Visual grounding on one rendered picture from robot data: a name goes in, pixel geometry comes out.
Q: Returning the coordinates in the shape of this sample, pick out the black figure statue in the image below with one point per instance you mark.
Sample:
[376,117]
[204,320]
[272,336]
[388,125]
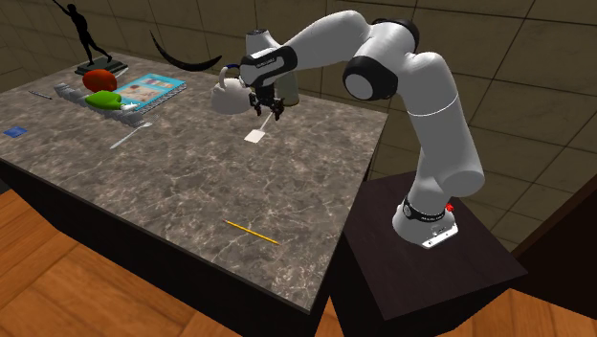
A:
[85,32]

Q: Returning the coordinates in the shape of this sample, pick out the dark pen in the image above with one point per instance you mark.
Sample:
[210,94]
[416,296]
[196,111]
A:
[40,94]

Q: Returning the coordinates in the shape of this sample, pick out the beige cylindrical cup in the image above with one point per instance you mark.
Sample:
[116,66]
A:
[290,88]

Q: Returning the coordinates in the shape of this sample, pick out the small blue square card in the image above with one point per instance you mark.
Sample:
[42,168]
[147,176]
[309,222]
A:
[15,132]

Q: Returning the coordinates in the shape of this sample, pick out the white spatula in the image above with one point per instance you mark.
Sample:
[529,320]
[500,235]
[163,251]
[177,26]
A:
[254,136]

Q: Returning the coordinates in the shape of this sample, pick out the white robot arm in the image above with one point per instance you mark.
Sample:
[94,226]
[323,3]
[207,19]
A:
[433,121]

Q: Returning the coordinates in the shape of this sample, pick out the dark robot stand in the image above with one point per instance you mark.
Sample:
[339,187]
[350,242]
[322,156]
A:
[420,280]

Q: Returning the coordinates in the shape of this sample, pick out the black curved horn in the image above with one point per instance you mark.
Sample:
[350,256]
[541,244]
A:
[182,64]

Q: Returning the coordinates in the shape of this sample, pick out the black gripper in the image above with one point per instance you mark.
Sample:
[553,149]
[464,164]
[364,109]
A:
[266,94]

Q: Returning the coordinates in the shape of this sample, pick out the silver fork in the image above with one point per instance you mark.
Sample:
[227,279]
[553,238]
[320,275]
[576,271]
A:
[130,135]

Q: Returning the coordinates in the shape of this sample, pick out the white kettle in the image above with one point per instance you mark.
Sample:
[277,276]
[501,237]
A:
[228,99]

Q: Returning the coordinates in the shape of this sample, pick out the red round bowl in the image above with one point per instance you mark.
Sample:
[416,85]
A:
[99,80]

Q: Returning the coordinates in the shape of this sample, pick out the yellow pencil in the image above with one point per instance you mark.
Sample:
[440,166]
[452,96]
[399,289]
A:
[252,232]

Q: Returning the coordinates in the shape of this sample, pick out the grey ridged tray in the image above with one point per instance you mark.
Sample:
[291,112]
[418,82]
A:
[70,94]

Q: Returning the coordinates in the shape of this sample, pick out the blue picture book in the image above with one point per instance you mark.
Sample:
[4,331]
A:
[149,88]

